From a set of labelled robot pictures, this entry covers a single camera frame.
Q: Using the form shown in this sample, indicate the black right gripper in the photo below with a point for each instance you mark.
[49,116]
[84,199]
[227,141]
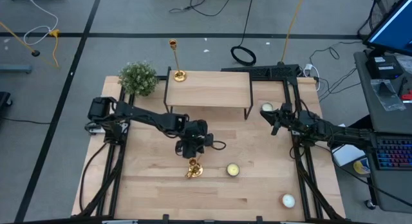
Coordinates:
[289,117]

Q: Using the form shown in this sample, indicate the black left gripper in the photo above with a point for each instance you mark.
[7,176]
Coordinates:
[194,134]

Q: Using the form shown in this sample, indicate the grey white patterned candle tin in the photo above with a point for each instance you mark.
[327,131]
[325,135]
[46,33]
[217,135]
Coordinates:
[266,106]

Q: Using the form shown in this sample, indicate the dark patterned candle tin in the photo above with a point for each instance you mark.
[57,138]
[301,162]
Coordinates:
[232,169]

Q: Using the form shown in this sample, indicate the tall brass candlestick holder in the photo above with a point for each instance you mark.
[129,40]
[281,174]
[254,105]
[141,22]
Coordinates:
[179,76]

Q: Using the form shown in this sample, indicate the orange patterned candle tin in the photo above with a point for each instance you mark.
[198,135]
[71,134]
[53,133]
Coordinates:
[288,201]

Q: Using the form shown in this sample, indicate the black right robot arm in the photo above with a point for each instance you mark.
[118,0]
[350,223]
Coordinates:
[338,132]

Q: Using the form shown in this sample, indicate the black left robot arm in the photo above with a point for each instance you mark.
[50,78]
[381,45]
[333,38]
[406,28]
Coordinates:
[145,116]

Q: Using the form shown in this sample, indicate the black perforated plate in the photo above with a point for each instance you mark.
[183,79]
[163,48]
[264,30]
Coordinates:
[267,71]

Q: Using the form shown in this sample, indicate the wooden riser shelf black legs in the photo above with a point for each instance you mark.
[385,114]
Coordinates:
[209,89]

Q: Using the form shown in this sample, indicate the white power adapter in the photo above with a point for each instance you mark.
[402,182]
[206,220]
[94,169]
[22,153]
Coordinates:
[308,68]

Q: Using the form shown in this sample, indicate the white box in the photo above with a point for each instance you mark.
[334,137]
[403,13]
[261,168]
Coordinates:
[349,154]

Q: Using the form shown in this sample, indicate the artificial green plant black pot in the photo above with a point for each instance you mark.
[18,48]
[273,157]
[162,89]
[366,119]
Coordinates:
[139,79]

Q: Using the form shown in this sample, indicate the black and silver clamp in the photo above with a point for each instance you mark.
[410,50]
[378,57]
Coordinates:
[93,129]

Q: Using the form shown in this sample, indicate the grey desk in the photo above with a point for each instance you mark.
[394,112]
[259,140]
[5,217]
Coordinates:
[386,121]

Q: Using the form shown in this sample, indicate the clear plastic bag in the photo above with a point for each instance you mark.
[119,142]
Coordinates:
[386,95]

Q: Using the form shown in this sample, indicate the black mini computer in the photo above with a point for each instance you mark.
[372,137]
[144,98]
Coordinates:
[384,67]

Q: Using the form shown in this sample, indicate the rainbow backlit keyboard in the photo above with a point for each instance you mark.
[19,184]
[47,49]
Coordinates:
[394,153]

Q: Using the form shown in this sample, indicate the black caster wheel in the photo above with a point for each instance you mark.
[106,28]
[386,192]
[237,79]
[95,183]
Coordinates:
[369,204]

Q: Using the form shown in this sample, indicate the red tool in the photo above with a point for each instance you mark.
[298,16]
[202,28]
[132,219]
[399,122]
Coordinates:
[407,96]

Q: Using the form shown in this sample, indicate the computer monitor blue screen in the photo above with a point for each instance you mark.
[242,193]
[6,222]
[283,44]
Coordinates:
[392,27]

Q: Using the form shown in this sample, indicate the yellow pole black tip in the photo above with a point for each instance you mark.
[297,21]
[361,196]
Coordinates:
[35,53]

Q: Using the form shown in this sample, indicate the black wheeled base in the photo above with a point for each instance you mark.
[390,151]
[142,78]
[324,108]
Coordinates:
[4,100]

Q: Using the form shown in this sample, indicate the grey bar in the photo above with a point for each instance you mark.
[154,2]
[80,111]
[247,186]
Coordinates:
[14,68]

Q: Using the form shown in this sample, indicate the black aluminium table frame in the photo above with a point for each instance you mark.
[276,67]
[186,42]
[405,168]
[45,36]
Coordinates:
[296,90]

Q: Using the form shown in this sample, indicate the silver aluminium bracket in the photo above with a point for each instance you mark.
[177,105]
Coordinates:
[119,221]

